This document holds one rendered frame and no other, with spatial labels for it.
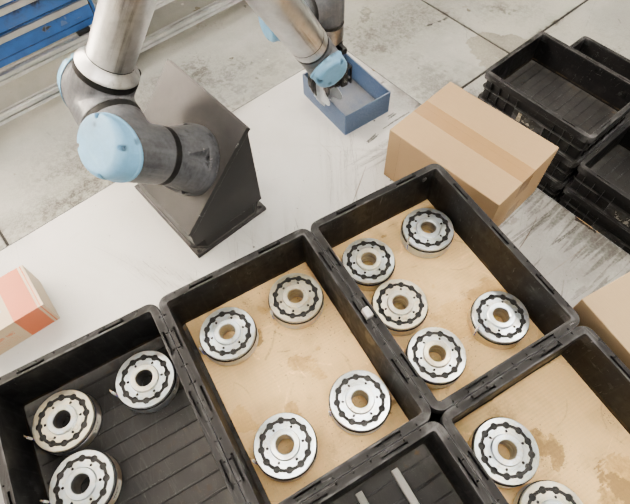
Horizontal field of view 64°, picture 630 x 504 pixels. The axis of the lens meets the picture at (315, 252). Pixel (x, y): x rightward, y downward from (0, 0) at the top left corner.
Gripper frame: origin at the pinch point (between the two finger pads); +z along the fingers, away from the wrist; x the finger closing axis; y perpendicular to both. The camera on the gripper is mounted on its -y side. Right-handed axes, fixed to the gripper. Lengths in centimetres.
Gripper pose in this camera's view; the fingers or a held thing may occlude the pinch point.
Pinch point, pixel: (323, 99)
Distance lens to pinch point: 141.0
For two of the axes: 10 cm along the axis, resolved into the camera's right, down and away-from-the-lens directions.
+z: 0.3, 5.0, 8.6
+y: 5.7, 7.0, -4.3
